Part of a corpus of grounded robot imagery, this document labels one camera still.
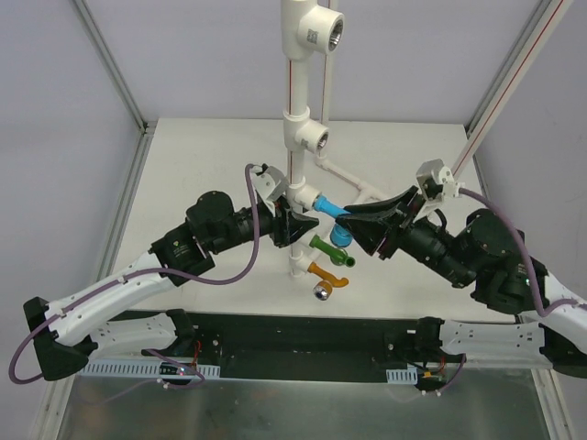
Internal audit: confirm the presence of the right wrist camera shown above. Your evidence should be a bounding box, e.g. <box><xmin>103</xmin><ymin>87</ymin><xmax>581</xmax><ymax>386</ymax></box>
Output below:
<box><xmin>415</xmin><ymin>159</ymin><xmax>462</xmax><ymax>215</ymax></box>

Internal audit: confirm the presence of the left white cable duct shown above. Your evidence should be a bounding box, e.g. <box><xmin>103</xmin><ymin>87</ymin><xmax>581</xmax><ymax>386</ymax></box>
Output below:
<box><xmin>78</xmin><ymin>359</ymin><xmax>197</xmax><ymax>380</ymax></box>

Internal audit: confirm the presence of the orange water faucet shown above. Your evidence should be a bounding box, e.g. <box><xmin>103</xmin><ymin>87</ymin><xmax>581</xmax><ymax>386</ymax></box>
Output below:
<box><xmin>307</xmin><ymin>262</ymin><xmax>349</xmax><ymax>301</ymax></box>

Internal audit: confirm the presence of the white PVC pipe stand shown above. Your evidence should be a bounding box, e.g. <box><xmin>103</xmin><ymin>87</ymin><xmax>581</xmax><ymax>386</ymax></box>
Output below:
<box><xmin>278</xmin><ymin>0</ymin><xmax>570</xmax><ymax>279</ymax></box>

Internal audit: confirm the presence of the blue water faucet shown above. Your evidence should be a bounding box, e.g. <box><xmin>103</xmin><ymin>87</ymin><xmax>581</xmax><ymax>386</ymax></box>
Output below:
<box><xmin>314</xmin><ymin>195</ymin><xmax>352</xmax><ymax>248</ymax></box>

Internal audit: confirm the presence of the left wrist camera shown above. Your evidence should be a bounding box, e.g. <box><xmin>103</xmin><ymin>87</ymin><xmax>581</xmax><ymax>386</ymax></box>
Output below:
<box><xmin>250</xmin><ymin>164</ymin><xmax>288</xmax><ymax>216</ymax></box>

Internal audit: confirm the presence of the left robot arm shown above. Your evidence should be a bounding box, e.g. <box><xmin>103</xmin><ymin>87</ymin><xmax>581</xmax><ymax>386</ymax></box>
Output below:
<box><xmin>23</xmin><ymin>191</ymin><xmax>319</xmax><ymax>381</ymax></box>

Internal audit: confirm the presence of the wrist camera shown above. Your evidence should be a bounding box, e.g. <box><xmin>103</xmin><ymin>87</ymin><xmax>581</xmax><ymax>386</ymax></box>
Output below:
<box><xmin>250</xmin><ymin>164</ymin><xmax>288</xmax><ymax>216</ymax></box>
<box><xmin>415</xmin><ymin>159</ymin><xmax>462</xmax><ymax>215</ymax></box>

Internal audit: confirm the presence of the right white cable duct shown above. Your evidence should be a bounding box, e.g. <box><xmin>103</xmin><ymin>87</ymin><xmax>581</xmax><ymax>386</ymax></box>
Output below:
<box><xmin>386</xmin><ymin>368</ymin><xmax>418</xmax><ymax>385</ymax></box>

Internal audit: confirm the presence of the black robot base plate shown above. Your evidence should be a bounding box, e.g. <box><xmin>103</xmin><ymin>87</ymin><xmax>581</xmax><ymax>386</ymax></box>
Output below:
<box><xmin>161</xmin><ymin>313</ymin><xmax>460</xmax><ymax>383</ymax></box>

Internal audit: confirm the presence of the left aluminium frame post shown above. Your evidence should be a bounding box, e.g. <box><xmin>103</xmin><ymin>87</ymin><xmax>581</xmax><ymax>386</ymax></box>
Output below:
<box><xmin>69</xmin><ymin>0</ymin><xmax>150</xmax><ymax>133</ymax></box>

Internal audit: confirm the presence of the aluminium frame post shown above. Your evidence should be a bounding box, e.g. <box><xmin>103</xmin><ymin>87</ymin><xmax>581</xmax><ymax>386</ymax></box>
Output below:
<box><xmin>69</xmin><ymin>0</ymin><xmax>150</xmax><ymax>133</ymax></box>
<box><xmin>462</xmin><ymin>0</ymin><xmax>554</xmax><ymax>137</ymax></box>

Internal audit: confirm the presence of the right aluminium frame post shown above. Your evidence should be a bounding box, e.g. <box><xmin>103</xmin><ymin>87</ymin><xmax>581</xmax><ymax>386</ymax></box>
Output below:
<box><xmin>462</xmin><ymin>0</ymin><xmax>554</xmax><ymax>137</ymax></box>

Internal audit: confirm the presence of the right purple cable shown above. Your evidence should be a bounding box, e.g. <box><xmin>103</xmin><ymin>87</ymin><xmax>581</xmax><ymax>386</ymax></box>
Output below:
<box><xmin>458</xmin><ymin>187</ymin><xmax>587</xmax><ymax>318</ymax></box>

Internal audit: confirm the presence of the green water faucet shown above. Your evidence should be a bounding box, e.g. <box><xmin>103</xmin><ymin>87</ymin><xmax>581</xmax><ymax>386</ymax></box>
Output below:
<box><xmin>309</xmin><ymin>235</ymin><xmax>356</xmax><ymax>268</ymax></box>

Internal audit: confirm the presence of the white cable duct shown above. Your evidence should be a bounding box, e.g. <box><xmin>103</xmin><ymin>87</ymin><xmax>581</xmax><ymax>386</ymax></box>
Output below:
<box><xmin>386</xmin><ymin>368</ymin><xmax>418</xmax><ymax>385</ymax></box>
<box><xmin>78</xmin><ymin>359</ymin><xmax>197</xmax><ymax>380</ymax></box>

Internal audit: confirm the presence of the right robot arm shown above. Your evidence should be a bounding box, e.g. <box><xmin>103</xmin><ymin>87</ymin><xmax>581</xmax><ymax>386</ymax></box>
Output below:
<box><xmin>336</xmin><ymin>187</ymin><xmax>586</xmax><ymax>379</ymax></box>

